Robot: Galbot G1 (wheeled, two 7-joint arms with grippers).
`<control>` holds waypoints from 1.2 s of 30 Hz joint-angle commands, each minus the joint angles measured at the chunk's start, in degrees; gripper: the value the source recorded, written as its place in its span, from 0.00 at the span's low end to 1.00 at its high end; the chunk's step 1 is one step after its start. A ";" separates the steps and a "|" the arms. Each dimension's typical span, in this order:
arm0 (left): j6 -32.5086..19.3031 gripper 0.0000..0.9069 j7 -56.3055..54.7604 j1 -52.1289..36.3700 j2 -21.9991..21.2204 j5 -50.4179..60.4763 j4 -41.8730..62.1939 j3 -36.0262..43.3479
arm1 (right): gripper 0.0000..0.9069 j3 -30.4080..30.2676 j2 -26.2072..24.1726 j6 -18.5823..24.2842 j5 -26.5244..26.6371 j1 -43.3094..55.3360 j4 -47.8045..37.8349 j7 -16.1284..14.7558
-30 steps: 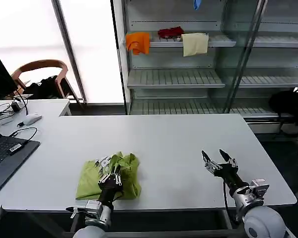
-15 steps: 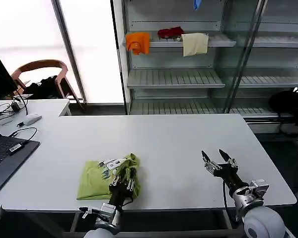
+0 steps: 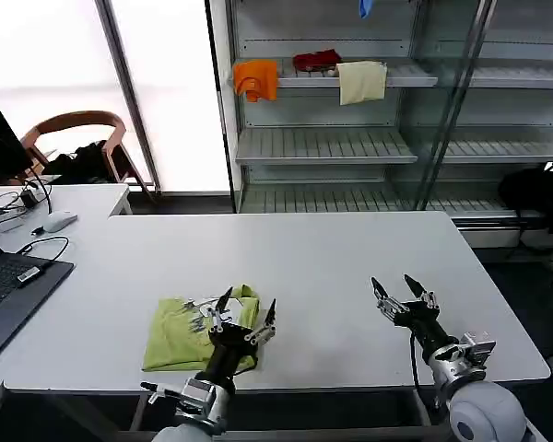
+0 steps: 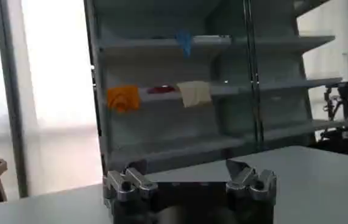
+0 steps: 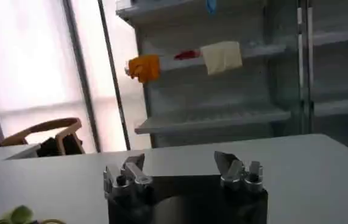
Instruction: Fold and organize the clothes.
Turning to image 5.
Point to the white side table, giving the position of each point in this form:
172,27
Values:
24,152

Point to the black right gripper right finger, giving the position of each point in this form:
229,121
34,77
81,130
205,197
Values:
233,173

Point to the light green shirt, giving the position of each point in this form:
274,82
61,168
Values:
21,214

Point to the thin dark window post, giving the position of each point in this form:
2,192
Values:
114,79

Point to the thick dark window post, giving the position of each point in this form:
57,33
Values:
80,76

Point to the wooden chair with curved back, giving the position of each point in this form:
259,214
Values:
67,134

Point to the grey shelf rack with goods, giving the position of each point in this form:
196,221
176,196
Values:
210,91

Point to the empty grey shelf rack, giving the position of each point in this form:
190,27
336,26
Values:
338,76

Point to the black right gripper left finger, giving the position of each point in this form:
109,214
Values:
134,173

